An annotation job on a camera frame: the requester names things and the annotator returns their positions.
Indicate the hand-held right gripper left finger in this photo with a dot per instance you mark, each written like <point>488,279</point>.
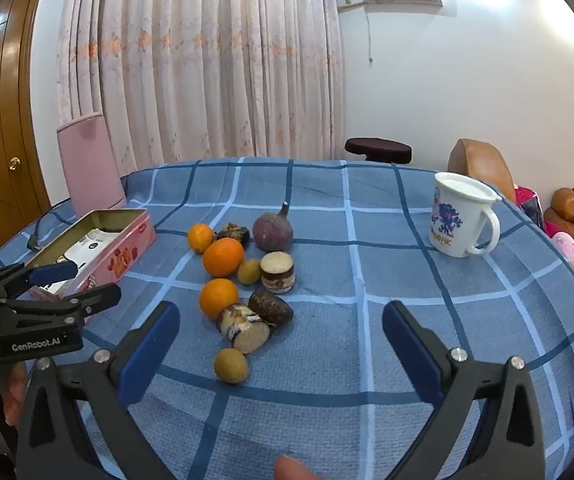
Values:
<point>149,352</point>

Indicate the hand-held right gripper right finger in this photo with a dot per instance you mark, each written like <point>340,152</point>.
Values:
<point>412,355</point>

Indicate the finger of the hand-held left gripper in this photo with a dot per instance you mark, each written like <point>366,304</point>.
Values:
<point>54,272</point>
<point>97,297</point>

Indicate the pink tin box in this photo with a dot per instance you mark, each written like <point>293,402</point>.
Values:
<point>127,255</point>

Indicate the yellow-green longan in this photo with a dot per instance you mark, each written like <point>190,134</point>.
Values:
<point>231,365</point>
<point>249,271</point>

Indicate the large orange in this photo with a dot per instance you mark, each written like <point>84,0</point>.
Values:
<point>223,258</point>
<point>218,298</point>

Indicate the cut taro piece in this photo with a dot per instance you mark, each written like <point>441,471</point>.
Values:
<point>277,270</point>
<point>244,332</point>

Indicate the small orange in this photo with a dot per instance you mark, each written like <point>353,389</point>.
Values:
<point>201,238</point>

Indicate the dark brown round fruit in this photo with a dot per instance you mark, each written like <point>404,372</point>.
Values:
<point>272,307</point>

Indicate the person's left hand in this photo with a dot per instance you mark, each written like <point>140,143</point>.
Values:
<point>14,395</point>

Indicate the person's right hand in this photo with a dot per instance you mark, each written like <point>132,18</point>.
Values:
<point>294,469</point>

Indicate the white paper packet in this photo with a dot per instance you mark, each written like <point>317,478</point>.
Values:
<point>97,245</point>

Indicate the blue checked tablecloth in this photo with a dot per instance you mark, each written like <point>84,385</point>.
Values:
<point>367,260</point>

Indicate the pink cylinder container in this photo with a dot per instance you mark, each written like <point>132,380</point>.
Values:
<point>89,165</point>

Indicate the brass door knob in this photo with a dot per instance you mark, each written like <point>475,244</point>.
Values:
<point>14,163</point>

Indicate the white printed mug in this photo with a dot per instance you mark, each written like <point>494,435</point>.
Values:
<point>454,220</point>

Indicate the dark brown fruit piece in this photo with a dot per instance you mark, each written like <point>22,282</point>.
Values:
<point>233,234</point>

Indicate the purple passion fruit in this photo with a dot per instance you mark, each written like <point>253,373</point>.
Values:
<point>273,234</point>

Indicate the brown leather chair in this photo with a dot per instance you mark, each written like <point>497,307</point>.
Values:
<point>479,167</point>

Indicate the dark round stool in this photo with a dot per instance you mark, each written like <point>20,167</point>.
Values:
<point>378,149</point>

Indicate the pink floral curtain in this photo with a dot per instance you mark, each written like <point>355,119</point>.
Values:
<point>207,60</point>

